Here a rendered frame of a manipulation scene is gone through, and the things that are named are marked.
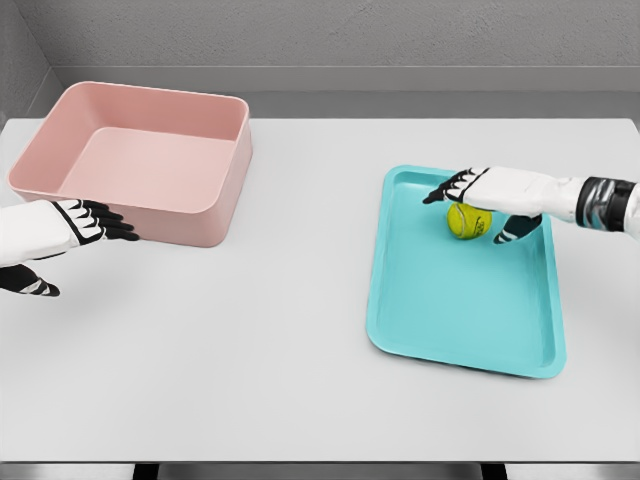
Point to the blue plastic tray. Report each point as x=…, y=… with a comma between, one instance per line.
x=462, y=295

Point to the yellow tennis ball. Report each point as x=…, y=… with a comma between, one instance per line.
x=468, y=220

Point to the pink plastic basket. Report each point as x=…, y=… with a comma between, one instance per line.
x=145, y=160

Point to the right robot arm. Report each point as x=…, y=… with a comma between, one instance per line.
x=597, y=202

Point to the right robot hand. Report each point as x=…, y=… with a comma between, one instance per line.
x=505, y=192

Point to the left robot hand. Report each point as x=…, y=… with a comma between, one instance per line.
x=45, y=227

